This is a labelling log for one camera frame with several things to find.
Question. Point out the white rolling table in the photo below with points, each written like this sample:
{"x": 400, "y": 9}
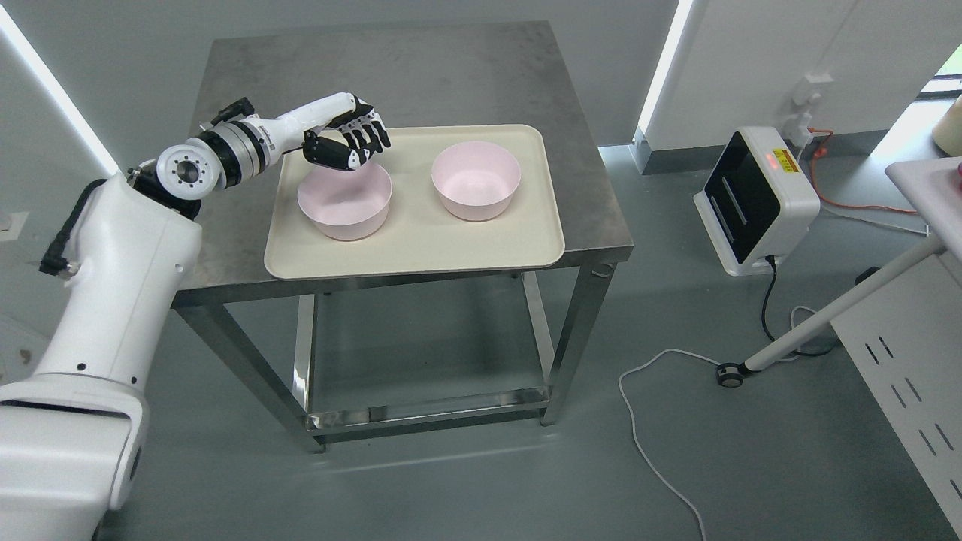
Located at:
{"x": 932, "y": 187}

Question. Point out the white wall socket plug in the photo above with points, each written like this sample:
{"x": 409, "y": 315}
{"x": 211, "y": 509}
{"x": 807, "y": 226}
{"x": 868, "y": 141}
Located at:
{"x": 805, "y": 98}

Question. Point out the cream plastic tray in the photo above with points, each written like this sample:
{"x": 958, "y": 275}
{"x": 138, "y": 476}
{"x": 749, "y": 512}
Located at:
{"x": 419, "y": 236}

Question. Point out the pink bowl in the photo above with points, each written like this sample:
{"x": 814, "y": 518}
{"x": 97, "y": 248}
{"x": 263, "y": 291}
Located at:
{"x": 476, "y": 180}
{"x": 346, "y": 205}

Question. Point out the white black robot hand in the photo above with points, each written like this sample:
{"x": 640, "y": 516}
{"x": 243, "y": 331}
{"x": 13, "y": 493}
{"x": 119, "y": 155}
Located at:
{"x": 358, "y": 123}

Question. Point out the stainless steel table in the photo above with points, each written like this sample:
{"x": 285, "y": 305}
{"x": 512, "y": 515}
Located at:
{"x": 506, "y": 72}

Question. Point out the white perforated cabinet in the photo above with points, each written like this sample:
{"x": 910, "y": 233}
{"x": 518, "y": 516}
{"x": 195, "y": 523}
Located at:
{"x": 905, "y": 340}

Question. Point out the white black box device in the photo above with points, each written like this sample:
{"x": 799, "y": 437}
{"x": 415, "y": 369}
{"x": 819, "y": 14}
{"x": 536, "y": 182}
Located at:
{"x": 757, "y": 204}

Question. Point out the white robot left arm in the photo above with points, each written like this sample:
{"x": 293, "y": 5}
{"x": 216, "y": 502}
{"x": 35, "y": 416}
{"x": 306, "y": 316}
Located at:
{"x": 73, "y": 431}

